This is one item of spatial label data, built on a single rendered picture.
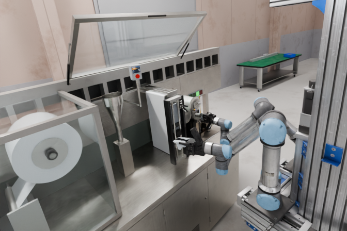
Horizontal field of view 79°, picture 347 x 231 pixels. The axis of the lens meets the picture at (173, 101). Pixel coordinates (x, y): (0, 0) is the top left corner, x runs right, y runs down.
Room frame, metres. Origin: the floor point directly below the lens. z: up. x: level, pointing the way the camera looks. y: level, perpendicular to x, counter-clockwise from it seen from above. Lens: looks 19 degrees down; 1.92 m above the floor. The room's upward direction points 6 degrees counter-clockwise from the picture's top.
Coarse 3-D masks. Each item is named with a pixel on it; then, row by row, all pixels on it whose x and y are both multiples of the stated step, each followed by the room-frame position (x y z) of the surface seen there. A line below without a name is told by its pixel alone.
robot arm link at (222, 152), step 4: (212, 144) 1.08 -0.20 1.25; (216, 144) 1.07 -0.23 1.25; (220, 144) 1.06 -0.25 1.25; (224, 144) 1.06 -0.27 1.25; (212, 148) 1.05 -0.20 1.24; (216, 148) 1.04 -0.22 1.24; (220, 148) 1.04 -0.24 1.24; (224, 148) 1.03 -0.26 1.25; (228, 148) 1.02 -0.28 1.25; (212, 152) 1.05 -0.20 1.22; (216, 152) 1.04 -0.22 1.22; (220, 152) 1.02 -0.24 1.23; (224, 152) 1.02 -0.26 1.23; (228, 152) 1.01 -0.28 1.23; (216, 156) 1.04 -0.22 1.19; (220, 156) 1.02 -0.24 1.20; (224, 156) 1.01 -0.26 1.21; (228, 156) 1.00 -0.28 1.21; (220, 160) 1.02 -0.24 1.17; (224, 160) 1.02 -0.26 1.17
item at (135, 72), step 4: (136, 64) 1.44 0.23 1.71; (132, 68) 1.41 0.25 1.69; (136, 68) 1.42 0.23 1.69; (140, 68) 1.43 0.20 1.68; (132, 72) 1.40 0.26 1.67; (136, 72) 1.42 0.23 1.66; (140, 72) 1.43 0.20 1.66; (132, 76) 1.40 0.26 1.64; (136, 76) 1.40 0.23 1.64; (140, 76) 1.43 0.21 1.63
